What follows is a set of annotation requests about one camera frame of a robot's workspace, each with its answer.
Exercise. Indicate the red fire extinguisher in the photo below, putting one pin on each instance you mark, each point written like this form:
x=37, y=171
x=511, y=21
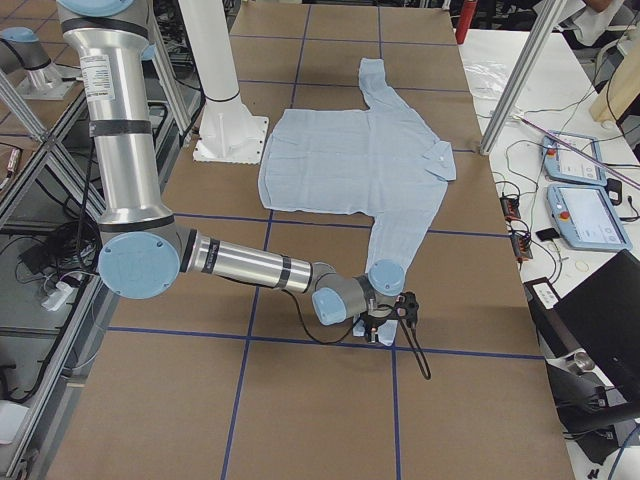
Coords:
x=466, y=16

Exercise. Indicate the light blue button shirt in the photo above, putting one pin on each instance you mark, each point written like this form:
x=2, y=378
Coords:
x=383, y=161

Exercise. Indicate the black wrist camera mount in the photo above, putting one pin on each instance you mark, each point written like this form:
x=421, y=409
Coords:
x=406, y=309

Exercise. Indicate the upper teach pendant tablet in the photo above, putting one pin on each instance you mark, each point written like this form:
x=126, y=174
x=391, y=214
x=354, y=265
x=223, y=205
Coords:
x=562, y=164

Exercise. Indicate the white power strip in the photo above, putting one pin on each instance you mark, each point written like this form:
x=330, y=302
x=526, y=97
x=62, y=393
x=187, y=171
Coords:
x=58, y=297

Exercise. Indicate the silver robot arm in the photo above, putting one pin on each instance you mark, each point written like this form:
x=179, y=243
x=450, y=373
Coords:
x=144, y=249

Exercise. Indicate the black monitor on stand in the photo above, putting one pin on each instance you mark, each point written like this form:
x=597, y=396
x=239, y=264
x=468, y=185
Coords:
x=593, y=335

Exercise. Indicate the teach pendant tablet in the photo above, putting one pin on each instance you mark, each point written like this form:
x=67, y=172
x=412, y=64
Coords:
x=562, y=164
x=585, y=218

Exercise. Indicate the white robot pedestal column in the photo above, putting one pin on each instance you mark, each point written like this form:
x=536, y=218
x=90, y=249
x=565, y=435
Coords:
x=228, y=131

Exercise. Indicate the lower teach pendant tablet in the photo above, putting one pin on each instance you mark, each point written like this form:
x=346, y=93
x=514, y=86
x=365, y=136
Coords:
x=585, y=218

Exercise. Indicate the aluminium frame post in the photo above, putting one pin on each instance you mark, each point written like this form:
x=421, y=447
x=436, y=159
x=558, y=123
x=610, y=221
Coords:
x=535, y=42

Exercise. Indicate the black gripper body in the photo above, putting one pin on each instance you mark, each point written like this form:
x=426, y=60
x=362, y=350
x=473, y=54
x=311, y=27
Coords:
x=372, y=325

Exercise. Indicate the grey robot base mount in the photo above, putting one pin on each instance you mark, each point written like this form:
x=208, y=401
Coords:
x=21, y=49

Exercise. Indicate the clear plastic bag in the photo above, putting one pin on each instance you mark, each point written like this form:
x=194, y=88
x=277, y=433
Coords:
x=487, y=79

